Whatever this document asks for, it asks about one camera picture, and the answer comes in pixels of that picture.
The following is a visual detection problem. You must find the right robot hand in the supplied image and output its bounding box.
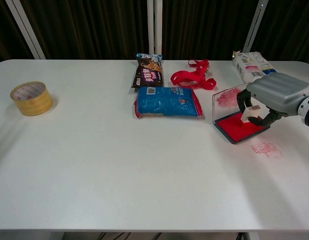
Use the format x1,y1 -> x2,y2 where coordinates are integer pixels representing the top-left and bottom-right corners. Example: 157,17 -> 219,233
235,72 -> 309,127

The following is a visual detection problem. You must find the red ink pad case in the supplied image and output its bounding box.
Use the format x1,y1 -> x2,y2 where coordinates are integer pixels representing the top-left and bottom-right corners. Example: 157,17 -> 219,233
211,83 -> 271,145

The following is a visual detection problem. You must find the white yellow snack bag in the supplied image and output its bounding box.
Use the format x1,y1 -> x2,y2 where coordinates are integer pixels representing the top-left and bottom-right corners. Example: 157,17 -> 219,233
231,50 -> 278,84

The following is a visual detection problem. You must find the blue snack bag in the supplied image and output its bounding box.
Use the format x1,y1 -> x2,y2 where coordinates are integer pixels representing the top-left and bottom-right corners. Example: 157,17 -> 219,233
133,86 -> 205,119

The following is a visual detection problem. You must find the dark brown snack bag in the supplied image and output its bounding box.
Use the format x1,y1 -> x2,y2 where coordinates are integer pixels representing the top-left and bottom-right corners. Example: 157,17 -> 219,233
130,52 -> 166,89

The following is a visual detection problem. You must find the yellow tape roll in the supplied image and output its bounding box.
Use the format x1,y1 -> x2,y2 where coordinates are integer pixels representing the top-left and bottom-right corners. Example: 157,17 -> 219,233
9,81 -> 54,117

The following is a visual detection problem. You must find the white frame post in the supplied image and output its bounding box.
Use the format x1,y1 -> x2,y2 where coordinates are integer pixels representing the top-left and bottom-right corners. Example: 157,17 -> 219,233
241,0 -> 270,54
4,0 -> 47,60
148,0 -> 166,61

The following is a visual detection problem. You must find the red ribbon lanyard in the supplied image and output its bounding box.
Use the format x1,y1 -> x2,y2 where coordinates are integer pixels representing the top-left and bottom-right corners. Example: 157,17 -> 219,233
169,58 -> 217,91

